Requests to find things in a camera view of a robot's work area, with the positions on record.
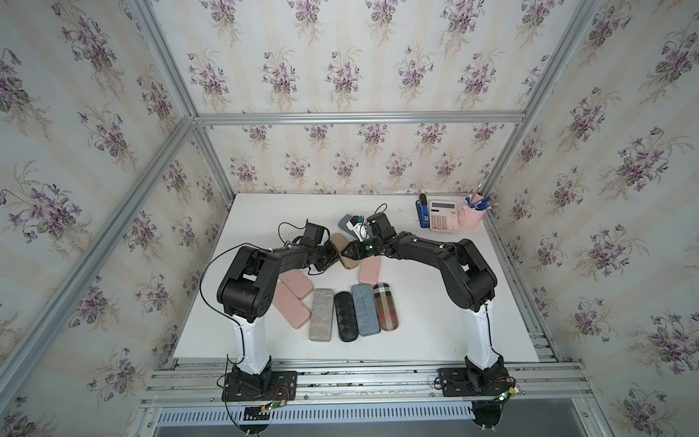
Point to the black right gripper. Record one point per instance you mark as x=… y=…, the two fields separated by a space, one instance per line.
x=354 y=250

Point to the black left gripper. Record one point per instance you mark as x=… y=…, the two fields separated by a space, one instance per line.
x=332 y=255

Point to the beige case brown glasses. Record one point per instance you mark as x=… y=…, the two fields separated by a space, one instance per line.
x=341 y=242

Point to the pink case white sunglasses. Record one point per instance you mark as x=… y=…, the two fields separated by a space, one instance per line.
x=370 y=270

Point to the grey teal-lined glasses case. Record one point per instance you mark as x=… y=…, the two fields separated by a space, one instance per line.
x=346 y=225

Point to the grey case red sunglasses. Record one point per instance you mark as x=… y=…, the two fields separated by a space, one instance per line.
x=320 y=325

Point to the beige case black glasses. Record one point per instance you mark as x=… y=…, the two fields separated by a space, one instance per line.
x=346 y=317

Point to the teal case black glasses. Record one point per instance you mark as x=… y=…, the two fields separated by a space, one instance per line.
x=365 y=310

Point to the plaid case purple glasses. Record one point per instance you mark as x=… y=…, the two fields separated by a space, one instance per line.
x=385 y=306

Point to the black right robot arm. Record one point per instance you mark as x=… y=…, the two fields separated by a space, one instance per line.
x=467 y=278

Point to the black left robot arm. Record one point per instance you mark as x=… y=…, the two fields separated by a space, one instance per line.
x=248 y=286

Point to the blue black stapler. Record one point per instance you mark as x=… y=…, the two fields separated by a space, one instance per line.
x=422 y=208

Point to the pink calculator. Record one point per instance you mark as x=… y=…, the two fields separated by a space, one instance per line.
x=443 y=216

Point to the pink pen cup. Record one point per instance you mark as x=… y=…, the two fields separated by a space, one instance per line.
x=469 y=218

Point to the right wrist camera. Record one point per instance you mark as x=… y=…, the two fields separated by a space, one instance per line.
x=359 y=227

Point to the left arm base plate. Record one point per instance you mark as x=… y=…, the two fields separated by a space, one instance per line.
x=265 y=387

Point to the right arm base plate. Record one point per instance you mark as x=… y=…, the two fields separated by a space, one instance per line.
x=493 y=383

